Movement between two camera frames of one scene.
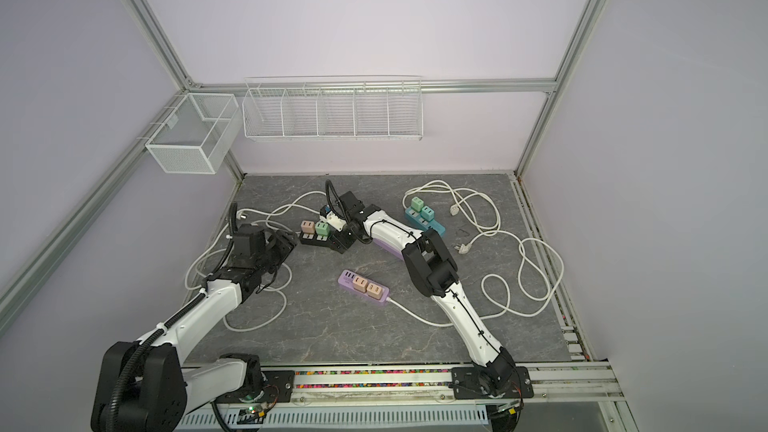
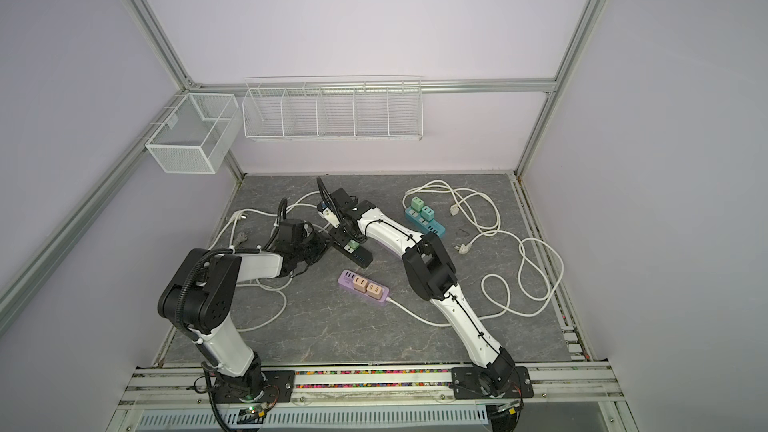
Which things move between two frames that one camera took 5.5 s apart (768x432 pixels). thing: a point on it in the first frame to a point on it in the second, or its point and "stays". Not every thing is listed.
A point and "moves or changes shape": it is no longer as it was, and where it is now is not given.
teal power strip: [415, 217] stays
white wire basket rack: [333, 108] stays
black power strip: [309, 237] moves or changes shape
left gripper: [285, 244] to [318, 239]
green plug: [417, 203] stays
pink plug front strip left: [360, 284] stays
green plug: [322, 228] to [351, 246]
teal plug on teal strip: [427, 213] stays
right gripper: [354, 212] stays
